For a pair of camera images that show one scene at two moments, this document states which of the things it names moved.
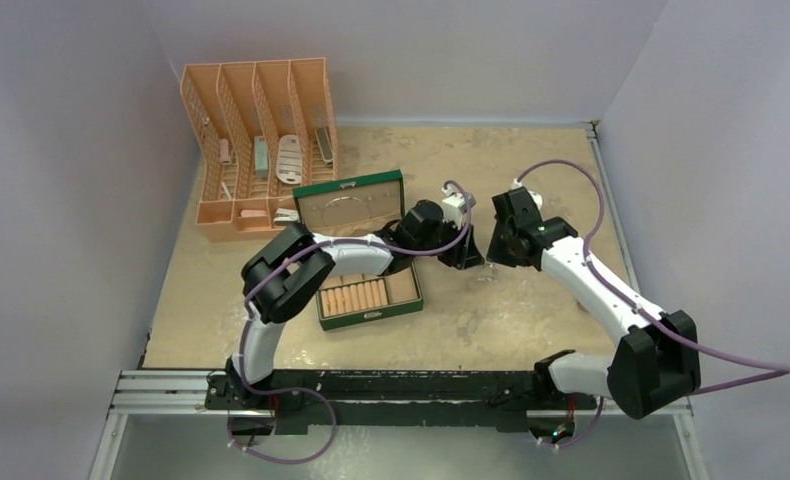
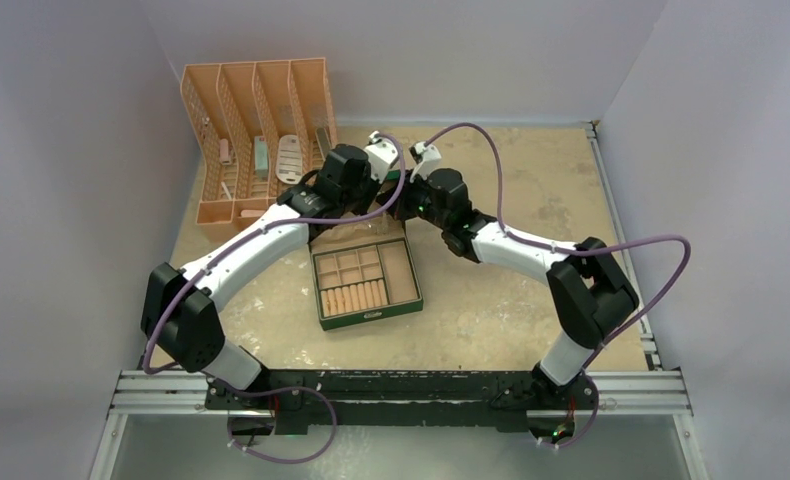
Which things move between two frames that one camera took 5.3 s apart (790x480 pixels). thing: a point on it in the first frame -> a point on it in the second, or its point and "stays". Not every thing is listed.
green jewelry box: (359, 205) stays
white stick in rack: (226, 190) stays
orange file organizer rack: (262, 130) stays
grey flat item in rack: (324, 144) stays
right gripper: (497, 256) -> (400, 205)
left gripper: (464, 256) -> (373, 186)
